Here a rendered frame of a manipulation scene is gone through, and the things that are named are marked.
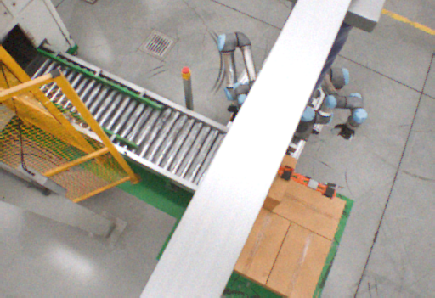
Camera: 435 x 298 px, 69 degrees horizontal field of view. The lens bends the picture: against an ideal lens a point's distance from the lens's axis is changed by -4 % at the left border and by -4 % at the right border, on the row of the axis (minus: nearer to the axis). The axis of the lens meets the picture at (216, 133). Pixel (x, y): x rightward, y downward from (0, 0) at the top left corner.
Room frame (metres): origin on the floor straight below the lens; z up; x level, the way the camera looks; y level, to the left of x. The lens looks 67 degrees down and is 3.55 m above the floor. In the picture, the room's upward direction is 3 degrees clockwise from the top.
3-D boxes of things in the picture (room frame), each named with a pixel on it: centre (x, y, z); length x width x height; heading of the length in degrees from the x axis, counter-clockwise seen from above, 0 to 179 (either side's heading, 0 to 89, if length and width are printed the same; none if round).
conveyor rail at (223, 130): (1.75, 0.92, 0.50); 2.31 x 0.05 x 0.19; 67
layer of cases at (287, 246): (0.45, -0.50, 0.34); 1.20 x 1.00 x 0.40; 67
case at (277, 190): (0.84, -0.35, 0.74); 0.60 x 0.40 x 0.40; 68
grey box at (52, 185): (0.44, 1.03, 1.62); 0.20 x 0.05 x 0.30; 67
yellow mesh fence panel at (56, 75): (0.72, 1.19, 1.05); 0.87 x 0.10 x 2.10; 119
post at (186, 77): (1.67, 0.31, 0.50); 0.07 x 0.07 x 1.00; 67
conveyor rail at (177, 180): (1.15, 1.18, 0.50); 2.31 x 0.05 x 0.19; 67
